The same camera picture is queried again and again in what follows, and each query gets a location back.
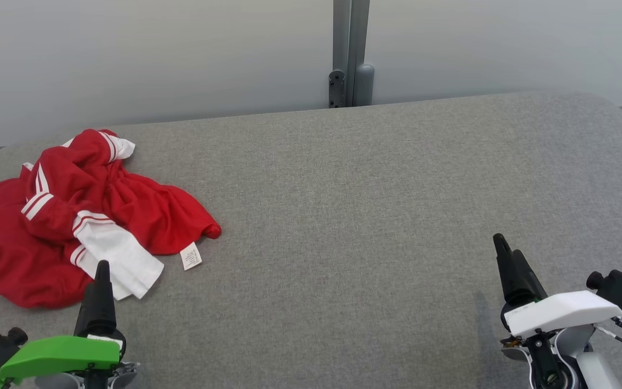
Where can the red basketball jersey white sleeves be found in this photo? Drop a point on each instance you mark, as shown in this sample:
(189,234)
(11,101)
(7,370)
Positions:
(143,210)

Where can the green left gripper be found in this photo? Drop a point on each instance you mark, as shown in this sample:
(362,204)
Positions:
(57,354)

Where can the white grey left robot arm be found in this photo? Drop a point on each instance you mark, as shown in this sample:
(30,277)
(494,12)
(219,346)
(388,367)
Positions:
(124,374)

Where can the black post bracket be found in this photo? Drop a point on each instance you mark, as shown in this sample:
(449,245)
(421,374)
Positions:
(337,89)

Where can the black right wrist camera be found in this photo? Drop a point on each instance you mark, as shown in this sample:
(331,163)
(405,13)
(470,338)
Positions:
(619,289)

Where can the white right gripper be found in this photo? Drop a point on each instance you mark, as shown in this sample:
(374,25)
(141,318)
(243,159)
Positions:
(559,313)

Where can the grey metal wall post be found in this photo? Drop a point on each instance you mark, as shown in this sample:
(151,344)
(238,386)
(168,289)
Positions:
(350,43)

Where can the grey cylinder post cap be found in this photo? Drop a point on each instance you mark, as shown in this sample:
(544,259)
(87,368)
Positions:
(364,84)

